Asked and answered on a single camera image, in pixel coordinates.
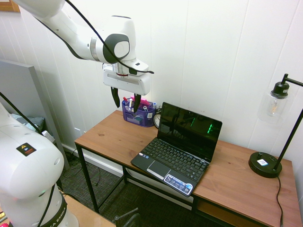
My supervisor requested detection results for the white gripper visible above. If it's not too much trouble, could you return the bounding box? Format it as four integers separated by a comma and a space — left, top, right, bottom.
102, 69, 152, 114

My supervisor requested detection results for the black laptop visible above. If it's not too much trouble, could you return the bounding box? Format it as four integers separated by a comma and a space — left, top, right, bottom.
130, 102, 223, 198

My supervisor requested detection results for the light wooden robot base board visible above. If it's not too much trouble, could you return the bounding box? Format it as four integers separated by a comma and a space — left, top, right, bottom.
62, 195, 116, 227

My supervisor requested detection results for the purple mesh desk organizer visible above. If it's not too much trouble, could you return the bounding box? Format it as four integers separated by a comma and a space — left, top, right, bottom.
122, 96, 157, 128

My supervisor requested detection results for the silver foil bundle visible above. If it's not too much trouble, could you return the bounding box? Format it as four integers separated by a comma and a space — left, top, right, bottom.
41, 130, 56, 145

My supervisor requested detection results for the teal cushion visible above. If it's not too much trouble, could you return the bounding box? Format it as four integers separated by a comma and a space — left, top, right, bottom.
10, 113, 46, 133

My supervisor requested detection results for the grey board panel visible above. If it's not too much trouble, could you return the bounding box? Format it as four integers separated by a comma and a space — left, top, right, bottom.
0, 59, 71, 171

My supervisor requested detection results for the black metal clamp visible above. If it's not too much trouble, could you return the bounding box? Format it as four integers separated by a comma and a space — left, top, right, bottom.
113, 207, 142, 227

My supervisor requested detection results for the black desk lamp glass shade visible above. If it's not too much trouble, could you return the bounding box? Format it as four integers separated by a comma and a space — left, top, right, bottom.
248, 73, 303, 179

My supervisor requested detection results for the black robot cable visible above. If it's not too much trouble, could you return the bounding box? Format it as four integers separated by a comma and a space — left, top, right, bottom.
0, 0, 155, 227

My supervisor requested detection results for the wooden desk black metal frame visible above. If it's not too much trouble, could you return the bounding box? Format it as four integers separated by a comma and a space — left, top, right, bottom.
74, 110, 296, 227

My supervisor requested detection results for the black floor cable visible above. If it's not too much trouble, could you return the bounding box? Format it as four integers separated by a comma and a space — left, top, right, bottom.
64, 151, 102, 187

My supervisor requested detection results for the wooden picture frame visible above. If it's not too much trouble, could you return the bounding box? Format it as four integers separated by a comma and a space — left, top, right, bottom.
0, 0, 21, 13

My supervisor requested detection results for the black lamp power cable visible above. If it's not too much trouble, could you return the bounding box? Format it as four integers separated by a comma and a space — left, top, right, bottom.
275, 176, 285, 227

